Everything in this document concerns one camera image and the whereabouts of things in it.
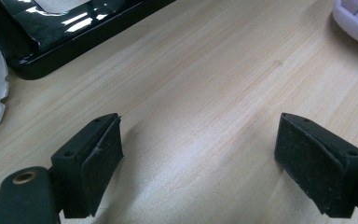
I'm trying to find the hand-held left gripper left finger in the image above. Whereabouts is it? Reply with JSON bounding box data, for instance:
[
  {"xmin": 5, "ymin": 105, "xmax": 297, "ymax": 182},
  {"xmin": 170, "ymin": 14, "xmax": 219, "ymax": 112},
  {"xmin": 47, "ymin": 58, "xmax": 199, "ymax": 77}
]
[{"xmin": 50, "ymin": 112, "xmax": 125, "ymax": 218}]

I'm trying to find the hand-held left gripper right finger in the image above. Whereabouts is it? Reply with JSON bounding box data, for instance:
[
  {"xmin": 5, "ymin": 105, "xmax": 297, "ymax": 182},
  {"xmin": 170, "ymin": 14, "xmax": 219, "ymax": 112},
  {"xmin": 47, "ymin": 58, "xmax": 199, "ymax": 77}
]
[{"xmin": 274, "ymin": 112, "xmax": 358, "ymax": 218}]

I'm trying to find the red and black shoe rack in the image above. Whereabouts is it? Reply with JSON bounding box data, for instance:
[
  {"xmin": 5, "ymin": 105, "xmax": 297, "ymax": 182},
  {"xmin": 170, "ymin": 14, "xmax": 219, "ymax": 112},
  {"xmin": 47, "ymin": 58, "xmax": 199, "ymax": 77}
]
[{"xmin": 0, "ymin": 0, "xmax": 177, "ymax": 80}]

